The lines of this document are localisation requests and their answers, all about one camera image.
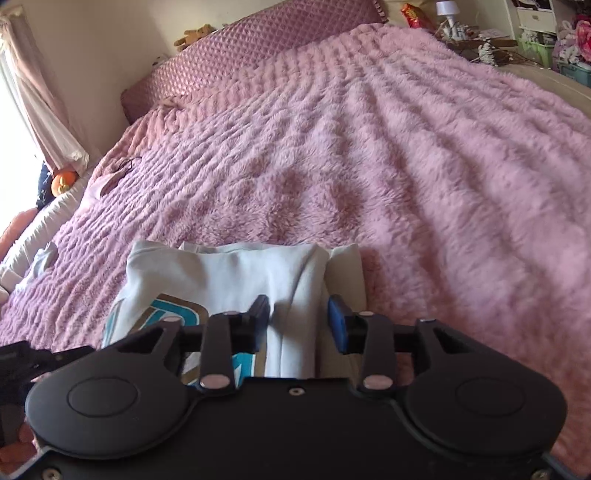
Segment pink quilted headboard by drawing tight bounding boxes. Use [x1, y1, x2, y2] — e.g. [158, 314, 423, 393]
[121, 0, 386, 123]

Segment teal storage bin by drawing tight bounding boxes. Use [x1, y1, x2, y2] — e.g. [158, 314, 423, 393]
[556, 60, 591, 89]

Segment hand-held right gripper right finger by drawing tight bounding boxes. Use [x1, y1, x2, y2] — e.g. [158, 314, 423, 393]
[327, 295, 483, 398]

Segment dark blue cloth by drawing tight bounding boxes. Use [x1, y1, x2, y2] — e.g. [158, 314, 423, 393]
[36, 161, 55, 209]

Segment orange pumpkin plush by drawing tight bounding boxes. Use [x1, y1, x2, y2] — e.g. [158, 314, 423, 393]
[50, 170, 78, 195]

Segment dried white flowers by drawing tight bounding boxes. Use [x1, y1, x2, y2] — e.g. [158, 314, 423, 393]
[475, 39, 525, 66]

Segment pink curtain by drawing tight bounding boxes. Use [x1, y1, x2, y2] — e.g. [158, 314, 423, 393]
[0, 7, 89, 177]

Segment salmon pink cushion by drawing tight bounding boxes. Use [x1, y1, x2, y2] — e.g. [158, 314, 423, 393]
[0, 208, 38, 260]

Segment green storage bin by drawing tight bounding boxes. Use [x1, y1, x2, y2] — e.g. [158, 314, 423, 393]
[516, 36, 556, 66]

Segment red snack bag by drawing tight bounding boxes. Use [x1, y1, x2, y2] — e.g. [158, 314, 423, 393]
[401, 3, 435, 32]

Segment pink fluffy blanket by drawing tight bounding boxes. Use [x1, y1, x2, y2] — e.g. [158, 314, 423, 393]
[0, 23, 591, 462]

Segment small white cloth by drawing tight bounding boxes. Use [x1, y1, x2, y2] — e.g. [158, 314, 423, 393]
[27, 241, 59, 278]

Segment wooden nightstand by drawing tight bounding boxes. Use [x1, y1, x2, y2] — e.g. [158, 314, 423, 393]
[434, 28, 525, 63]

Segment white drawer unit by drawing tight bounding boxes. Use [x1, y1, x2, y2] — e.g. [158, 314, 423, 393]
[507, 0, 560, 43]

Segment pile of colourful clothes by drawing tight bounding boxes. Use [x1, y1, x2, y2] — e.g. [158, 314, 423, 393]
[553, 11, 591, 63]

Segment white t-shirt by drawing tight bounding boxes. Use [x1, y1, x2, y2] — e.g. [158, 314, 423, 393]
[100, 240, 366, 385]

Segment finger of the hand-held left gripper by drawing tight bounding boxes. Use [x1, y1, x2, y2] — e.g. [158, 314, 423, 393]
[46, 345, 96, 370]

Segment white table lamp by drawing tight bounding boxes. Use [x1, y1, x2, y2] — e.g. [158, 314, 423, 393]
[435, 0, 466, 38]

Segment light pink garment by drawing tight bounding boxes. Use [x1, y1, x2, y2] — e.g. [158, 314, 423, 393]
[84, 156, 134, 202]

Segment brown teddy bear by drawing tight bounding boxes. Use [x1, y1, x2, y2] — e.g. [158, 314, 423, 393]
[174, 24, 216, 49]

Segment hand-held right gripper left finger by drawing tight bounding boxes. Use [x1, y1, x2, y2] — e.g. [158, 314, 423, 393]
[113, 294, 271, 398]

